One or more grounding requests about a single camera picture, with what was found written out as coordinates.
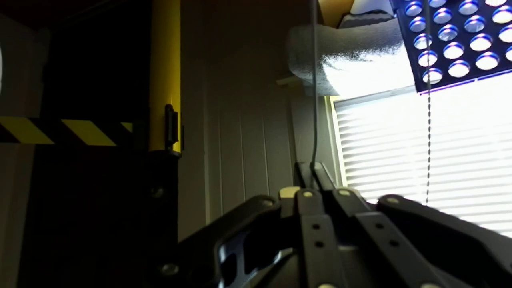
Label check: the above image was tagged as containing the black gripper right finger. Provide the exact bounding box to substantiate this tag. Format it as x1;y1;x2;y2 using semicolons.
314;162;512;288

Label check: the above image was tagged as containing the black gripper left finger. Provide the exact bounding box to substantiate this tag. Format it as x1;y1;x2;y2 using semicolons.
178;162;349;288

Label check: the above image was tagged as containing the wide white window blind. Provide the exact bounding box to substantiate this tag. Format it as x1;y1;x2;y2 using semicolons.
328;71;512;241

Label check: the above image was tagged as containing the blue connect four grid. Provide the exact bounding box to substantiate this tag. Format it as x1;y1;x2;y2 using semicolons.
391;0;512;97

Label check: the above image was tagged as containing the yellow black hazard stripe bar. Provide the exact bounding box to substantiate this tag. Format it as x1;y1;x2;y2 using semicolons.
0;116;136;148

